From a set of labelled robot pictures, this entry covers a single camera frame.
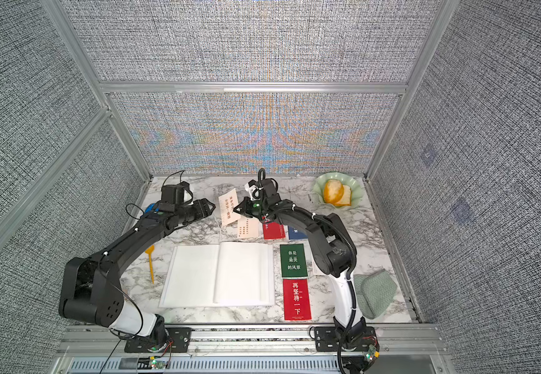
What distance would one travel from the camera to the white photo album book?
0.83 m

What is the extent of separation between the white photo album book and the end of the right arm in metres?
0.17

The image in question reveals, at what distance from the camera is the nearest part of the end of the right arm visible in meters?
0.74
